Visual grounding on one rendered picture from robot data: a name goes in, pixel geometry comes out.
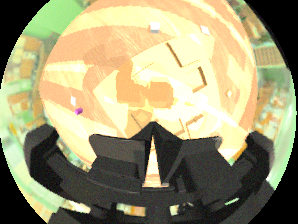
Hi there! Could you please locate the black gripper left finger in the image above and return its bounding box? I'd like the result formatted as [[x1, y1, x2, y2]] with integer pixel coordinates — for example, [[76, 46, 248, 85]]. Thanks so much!
[[88, 121, 154, 186]]

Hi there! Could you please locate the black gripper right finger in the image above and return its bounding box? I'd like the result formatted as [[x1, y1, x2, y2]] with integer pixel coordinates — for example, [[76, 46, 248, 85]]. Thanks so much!
[[153, 121, 223, 186]]

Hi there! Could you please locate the white puzzle board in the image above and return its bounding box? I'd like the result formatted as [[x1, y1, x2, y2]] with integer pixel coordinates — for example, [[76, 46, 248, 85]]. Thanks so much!
[[93, 34, 221, 140]]

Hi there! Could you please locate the white flat square tile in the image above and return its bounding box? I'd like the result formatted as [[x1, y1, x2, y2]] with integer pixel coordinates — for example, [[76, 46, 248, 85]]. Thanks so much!
[[71, 95, 77, 107], [201, 26, 210, 36]]

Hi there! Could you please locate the white cube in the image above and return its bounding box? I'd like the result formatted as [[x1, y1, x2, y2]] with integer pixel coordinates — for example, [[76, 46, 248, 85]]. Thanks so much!
[[150, 23, 160, 34]]

